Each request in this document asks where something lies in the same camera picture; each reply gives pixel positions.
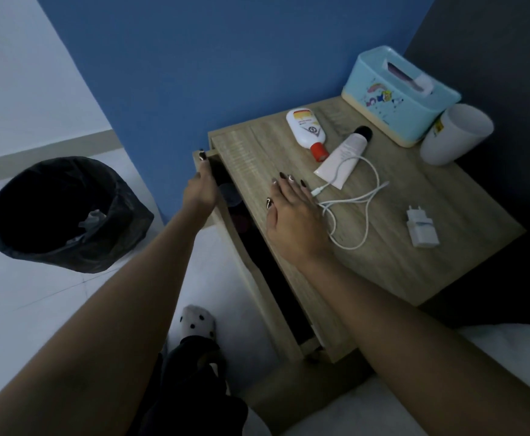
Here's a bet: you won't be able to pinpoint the person's right hand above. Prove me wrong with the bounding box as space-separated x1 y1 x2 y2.
264 172 334 268

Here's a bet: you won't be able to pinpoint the person's left hand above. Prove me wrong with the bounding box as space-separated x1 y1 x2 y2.
182 149 222 219

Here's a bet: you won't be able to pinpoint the purple round jar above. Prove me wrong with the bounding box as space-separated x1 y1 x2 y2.
219 182 243 208

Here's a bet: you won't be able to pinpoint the wooden drawer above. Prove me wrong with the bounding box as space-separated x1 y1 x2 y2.
192 148 325 362

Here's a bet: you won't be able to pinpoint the white charging cable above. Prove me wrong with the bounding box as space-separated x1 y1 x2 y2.
310 154 391 251

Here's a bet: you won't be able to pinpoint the white tube black cap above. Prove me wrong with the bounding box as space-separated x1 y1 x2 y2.
313 125 374 191

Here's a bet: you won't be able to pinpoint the white bottle red cap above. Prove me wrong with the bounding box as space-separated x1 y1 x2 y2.
285 107 330 163

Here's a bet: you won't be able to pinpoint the white tissue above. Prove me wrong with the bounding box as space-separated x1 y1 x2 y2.
67 208 107 245

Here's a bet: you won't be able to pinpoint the white charger plug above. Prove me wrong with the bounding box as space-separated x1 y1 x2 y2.
405 205 441 249

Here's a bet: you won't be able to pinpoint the teal tissue box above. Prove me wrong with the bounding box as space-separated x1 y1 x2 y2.
341 45 462 148

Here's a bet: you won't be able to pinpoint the large white plastic cup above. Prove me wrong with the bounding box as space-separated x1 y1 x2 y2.
419 103 495 167

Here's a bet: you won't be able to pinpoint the person's right forearm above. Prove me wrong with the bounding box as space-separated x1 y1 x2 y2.
299 249 530 436

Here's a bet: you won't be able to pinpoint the person's left forearm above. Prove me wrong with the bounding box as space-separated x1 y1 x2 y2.
0 208 211 436

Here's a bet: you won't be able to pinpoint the person's right polka-dot sock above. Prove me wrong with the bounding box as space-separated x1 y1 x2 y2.
178 305 218 343

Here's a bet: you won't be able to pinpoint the wooden nightstand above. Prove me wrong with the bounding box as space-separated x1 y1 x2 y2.
208 96 527 364

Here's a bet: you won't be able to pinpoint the black trash bin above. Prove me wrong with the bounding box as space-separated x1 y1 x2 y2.
0 156 155 274

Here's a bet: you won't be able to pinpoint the person's black trousers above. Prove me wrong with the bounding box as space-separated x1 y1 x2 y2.
128 335 250 436

